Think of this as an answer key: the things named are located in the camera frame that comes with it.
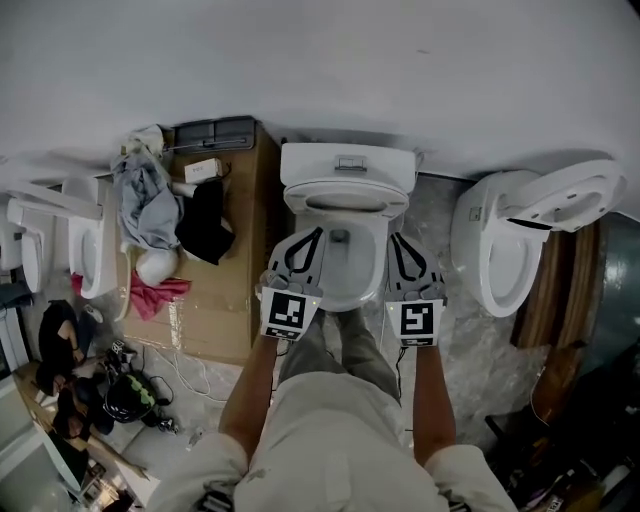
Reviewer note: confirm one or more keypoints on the person's cream shirt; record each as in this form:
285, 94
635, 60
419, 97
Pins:
340, 450

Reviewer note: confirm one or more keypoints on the white fluffy bundle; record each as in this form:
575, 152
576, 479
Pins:
157, 265

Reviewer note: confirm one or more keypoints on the white narrow toilet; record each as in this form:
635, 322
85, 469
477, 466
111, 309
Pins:
30, 250

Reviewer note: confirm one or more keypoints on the white round toilet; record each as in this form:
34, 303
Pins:
92, 265

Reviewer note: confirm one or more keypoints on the person's right forearm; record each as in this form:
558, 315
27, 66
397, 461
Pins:
432, 405

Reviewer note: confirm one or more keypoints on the person's grey trousers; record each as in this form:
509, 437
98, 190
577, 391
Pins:
350, 350

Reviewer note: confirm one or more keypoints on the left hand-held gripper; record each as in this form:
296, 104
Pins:
287, 312

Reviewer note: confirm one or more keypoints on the person's left forearm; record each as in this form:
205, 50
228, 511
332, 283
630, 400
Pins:
247, 400

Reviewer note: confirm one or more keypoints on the black tray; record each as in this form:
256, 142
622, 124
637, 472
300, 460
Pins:
215, 132

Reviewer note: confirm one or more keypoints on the white egg-shaped smart toilet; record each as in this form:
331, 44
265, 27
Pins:
480, 235

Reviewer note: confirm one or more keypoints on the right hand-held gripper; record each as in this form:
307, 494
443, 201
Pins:
415, 320

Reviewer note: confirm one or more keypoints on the grey clothes pile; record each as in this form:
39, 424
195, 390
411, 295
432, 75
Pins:
147, 210

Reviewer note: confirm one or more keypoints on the white toilet with tank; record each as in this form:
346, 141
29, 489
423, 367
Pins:
310, 165

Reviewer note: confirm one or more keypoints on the black and green helmet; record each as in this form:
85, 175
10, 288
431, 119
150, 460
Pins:
130, 397

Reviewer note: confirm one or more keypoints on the large cardboard box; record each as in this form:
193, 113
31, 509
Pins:
220, 310

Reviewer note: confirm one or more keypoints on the small white box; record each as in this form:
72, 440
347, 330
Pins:
202, 171

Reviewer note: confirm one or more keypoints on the crumpled cream cloth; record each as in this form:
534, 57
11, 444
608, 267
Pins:
145, 140

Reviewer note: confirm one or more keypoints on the black cloth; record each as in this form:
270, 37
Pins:
205, 225

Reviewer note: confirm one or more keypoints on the small pink rag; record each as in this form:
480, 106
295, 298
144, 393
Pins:
76, 284

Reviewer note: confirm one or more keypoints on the large pink cloth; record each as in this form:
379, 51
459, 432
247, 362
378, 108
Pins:
157, 297

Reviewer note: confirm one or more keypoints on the brown wooden steps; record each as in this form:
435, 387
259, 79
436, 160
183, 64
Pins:
555, 310

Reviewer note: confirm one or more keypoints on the spare gripper device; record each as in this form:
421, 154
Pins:
121, 349

